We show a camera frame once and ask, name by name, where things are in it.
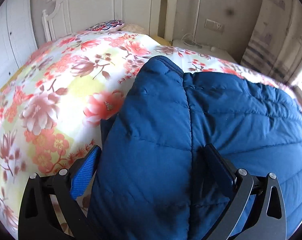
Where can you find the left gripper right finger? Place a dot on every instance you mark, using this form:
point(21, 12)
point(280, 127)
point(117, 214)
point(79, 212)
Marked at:
point(256, 208)

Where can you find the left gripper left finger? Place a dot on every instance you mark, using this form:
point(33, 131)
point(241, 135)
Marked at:
point(37, 218)

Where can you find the blue puffer jacket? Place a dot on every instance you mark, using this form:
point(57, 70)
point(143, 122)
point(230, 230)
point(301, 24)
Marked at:
point(153, 181)

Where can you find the floral bed quilt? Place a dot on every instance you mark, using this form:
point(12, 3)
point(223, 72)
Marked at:
point(51, 108)

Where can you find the white wardrobe doors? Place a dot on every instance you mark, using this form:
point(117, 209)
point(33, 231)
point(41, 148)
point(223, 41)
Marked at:
point(17, 40)

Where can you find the beige striped curtain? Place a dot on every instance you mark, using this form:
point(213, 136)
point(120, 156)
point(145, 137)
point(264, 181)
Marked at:
point(275, 47)

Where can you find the white nightstand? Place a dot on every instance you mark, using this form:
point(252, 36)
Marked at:
point(204, 49)

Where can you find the patterned red blue pillow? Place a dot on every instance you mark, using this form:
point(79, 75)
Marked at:
point(112, 25)

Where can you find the yellow pillow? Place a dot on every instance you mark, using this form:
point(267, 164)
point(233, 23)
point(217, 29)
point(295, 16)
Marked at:
point(161, 40)

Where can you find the white wooden headboard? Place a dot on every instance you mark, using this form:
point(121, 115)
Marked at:
point(71, 16)

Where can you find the wall power socket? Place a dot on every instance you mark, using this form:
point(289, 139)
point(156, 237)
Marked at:
point(214, 26)

